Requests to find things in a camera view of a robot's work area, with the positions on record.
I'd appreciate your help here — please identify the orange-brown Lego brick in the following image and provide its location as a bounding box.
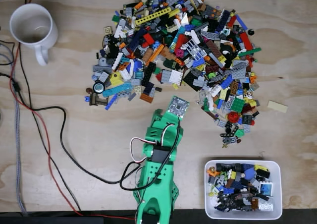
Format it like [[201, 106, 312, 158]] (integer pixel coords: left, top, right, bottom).
[[139, 93, 154, 104]]

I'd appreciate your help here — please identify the white square Lego plate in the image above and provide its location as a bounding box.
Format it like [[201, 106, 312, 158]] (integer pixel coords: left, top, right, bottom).
[[170, 69, 184, 85]]

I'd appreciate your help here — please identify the cyan Lego beam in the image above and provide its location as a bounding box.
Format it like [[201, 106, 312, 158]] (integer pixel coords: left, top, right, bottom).
[[102, 83, 133, 98]]

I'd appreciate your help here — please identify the black holed Lego beam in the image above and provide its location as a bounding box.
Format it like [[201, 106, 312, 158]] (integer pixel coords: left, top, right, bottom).
[[219, 125, 239, 138]]

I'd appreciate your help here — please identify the black Lego wheel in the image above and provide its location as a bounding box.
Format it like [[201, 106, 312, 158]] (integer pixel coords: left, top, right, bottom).
[[93, 82, 106, 94]]

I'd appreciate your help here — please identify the red round Lego piece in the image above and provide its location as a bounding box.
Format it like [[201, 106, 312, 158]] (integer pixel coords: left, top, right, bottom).
[[227, 112, 240, 123]]

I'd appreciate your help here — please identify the bright green Lego plate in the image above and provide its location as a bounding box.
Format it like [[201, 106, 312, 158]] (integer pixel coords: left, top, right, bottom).
[[229, 97, 246, 112]]

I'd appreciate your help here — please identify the white Lego lattice window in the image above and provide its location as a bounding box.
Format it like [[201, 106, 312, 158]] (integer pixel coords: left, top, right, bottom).
[[185, 39, 208, 59]]

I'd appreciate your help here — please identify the yellow long holed Lego beam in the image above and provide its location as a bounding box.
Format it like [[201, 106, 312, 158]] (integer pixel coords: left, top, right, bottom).
[[134, 6, 172, 26]]

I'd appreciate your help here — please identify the yellow and black Lego piece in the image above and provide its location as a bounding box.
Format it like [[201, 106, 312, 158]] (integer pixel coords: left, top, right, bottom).
[[253, 164, 270, 178]]

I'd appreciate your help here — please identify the green long Lego plate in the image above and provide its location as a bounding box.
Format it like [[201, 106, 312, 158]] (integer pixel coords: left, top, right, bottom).
[[238, 47, 262, 58]]

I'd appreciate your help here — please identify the tan flat Lego tile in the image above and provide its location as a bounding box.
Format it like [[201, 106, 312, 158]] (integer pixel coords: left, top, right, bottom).
[[267, 100, 289, 114]]

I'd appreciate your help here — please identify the red long Lego brick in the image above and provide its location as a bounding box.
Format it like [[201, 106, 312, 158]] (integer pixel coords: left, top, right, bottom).
[[238, 31, 254, 52]]

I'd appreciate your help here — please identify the white Lego brick blue panel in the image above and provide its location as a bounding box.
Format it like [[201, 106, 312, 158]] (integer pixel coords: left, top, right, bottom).
[[258, 181, 275, 197]]

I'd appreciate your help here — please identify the blue long Lego plate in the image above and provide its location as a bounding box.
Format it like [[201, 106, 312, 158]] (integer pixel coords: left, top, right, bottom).
[[234, 14, 249, 29]]

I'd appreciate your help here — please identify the white plastic bin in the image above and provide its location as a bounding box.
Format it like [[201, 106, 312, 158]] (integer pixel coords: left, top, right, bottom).
[[204, 160, 283, 220]]

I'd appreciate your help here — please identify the white studded Lego brick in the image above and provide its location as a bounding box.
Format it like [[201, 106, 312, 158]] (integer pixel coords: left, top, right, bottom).
[[258, 198, 275, 212]]

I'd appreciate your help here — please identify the white ceramic mug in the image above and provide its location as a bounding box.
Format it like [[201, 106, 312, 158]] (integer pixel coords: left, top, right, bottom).
[[9, 2, 59, 66]]

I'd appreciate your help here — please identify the green camera circuit board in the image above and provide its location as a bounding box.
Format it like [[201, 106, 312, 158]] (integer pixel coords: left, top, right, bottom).
[[166, 95, 191, 122]]

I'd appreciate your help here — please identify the white servo cable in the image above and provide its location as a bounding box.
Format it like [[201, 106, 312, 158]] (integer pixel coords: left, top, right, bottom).
[[129, 123, 179, 164]]

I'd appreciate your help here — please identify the brown Lego frame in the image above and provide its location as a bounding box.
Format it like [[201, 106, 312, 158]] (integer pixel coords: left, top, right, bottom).
[[89, 92, 109, 107]]

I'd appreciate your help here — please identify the thick black cable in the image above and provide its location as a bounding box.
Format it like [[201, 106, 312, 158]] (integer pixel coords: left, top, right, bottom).
[[9, 72, 149, 191]]

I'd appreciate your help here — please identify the thin black wire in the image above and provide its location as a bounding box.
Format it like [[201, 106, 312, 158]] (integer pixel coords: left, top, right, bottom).
[[17, 0, 82, 212]]

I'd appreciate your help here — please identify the grey braided cable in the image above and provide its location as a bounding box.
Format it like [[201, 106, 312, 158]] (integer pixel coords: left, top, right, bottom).
[[0, 39, 28, 215]]

